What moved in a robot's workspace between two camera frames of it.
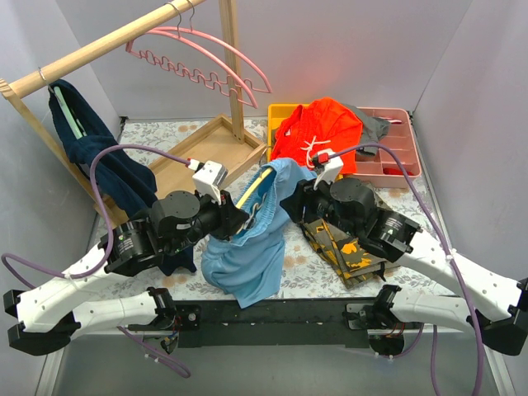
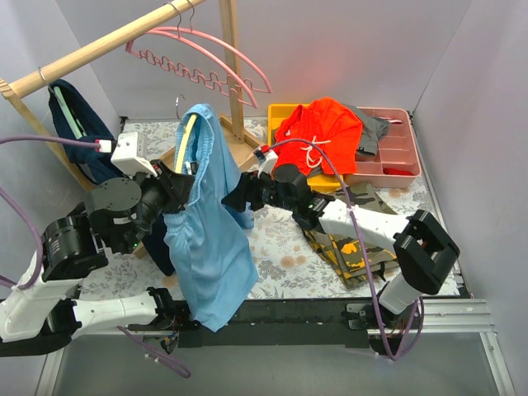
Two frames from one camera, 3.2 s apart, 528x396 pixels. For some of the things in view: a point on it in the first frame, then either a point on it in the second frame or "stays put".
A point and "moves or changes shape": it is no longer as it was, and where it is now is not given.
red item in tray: [393, 171] stays put
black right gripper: [298, 202] to [251, 192]
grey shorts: [373, 129] stays put
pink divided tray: [384, 169] stays put
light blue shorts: [247, 266] to [212, 262]
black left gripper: [227, 214] to [174, 191]
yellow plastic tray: [276, 113] stays put
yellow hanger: [258, 181] moves or changes shape
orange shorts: [322, 124] stays put
